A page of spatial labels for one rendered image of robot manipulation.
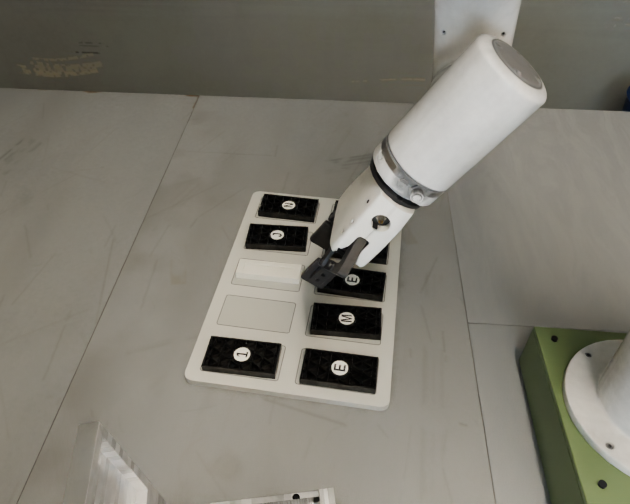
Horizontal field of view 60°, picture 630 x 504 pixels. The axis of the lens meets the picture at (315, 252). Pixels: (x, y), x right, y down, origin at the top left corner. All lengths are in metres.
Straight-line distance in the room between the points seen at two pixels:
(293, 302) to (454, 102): 0.42
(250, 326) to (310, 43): 1.86
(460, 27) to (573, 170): 0.63
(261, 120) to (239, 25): 1.32
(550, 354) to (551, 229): 0.34
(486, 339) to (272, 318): 0.30
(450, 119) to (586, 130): 0.82
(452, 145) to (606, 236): 0.56
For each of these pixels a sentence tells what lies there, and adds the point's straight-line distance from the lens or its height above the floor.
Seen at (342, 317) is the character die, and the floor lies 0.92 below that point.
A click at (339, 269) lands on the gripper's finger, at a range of 0.59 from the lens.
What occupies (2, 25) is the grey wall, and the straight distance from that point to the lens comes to 2.92.
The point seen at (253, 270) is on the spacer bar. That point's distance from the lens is 0.85.
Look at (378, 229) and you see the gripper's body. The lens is 0.59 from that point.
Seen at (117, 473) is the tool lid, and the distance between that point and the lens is 0.57.
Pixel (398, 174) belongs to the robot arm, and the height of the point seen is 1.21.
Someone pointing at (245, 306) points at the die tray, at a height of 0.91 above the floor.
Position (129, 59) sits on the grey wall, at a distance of 2.74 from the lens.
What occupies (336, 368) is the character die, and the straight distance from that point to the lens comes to 0.73.
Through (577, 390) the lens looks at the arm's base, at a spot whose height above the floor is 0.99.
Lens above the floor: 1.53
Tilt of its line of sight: 45 degrees down
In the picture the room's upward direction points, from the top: straight up
